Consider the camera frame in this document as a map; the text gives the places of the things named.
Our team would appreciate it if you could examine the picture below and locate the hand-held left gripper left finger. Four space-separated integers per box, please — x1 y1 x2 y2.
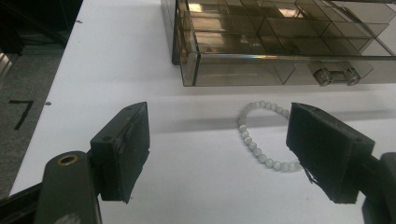
89 101 151 204

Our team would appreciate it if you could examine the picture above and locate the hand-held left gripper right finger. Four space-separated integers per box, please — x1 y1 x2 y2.
285 102 376 205

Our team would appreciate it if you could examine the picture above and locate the white bead bracelet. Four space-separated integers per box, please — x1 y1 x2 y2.
237 100 304 173

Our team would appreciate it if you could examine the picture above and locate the smoky clear drawer organizer box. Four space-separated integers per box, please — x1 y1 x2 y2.
161 0 396 88

